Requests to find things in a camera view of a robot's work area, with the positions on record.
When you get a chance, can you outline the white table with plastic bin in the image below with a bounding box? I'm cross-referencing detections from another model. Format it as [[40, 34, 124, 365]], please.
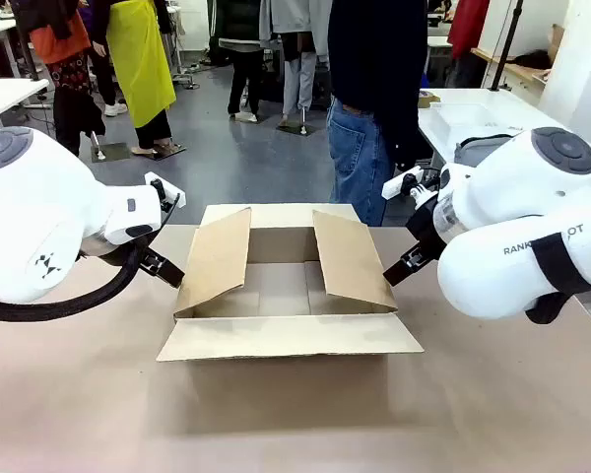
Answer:
[[417, 87, 572, 171]]

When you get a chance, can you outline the black stand pole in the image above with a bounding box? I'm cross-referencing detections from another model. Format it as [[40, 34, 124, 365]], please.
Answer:
[[489, 0, 523, 94]]

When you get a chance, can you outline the person with yellow apron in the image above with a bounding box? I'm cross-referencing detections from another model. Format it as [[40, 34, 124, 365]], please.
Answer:
[[86, 0, 186, 158]]

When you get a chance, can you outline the person in red top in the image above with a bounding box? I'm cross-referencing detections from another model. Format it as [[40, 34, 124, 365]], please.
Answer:
[[445, 0, 492, 89]]

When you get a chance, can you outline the dark floor stand base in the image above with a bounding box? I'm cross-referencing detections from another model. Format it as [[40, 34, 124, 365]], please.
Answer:
[[89, 130, 131, 164], [275, 108, 322, 137]]

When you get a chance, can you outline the brown cardboard box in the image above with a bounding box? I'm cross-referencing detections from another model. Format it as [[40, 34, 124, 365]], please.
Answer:
[[156, 202, 425, 364]]

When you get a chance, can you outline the person in grey hoodie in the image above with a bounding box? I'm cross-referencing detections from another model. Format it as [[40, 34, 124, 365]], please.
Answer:
[[259, 0, 334, 130]]

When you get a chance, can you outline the person in dark sweater jeans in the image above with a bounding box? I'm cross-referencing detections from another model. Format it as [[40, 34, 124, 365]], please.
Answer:
[[326, 0, 429, 228]]

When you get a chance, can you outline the person's left forearm dark sleeve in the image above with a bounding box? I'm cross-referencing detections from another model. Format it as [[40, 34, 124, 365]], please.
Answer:
[[386, 83, 428, 173]]

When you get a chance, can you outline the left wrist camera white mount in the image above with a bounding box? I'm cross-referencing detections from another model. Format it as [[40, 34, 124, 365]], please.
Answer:
[[144, 170, 186, 212]]

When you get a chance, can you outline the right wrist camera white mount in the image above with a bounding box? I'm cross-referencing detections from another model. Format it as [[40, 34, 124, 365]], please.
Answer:
[[382, 166, 439, 203]]

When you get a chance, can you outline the person in orange top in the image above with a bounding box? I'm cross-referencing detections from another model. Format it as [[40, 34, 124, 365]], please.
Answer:
[[9, 0, 107, 159]]

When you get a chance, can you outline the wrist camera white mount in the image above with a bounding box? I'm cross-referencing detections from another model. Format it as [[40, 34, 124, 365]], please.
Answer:
[[144, 170, 186, 212], [382, 166, 439, 203]]

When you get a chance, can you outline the black strap on right arm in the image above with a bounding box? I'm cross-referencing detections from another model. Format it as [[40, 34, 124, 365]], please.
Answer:
[[524, 231, 591, 325]]

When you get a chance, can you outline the grey bag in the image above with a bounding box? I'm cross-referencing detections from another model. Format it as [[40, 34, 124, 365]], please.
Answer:
[[453, 132, 523, 171]]

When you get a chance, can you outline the white table with black legs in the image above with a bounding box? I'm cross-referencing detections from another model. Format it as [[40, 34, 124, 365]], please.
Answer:
[[0, 77, 50, 130]]

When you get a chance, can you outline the person in black trousers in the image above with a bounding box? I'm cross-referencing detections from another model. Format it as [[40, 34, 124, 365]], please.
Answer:
[[216, 0, 263, 123]]

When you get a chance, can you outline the clear plastic bin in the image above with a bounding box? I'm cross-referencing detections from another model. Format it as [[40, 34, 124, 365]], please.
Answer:
[[430, 101, 521, 144]]

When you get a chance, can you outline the black left arm cable sleeve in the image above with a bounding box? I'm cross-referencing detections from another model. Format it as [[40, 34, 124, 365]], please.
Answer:
[[0, 240, 147, 321]]

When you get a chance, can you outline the wooden board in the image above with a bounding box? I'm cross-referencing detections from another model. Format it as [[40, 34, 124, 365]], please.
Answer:
[[471, 46, 553, 88]]

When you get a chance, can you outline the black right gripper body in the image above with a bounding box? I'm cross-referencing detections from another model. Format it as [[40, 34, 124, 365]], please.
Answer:
[[405, 194, 448, 265]]

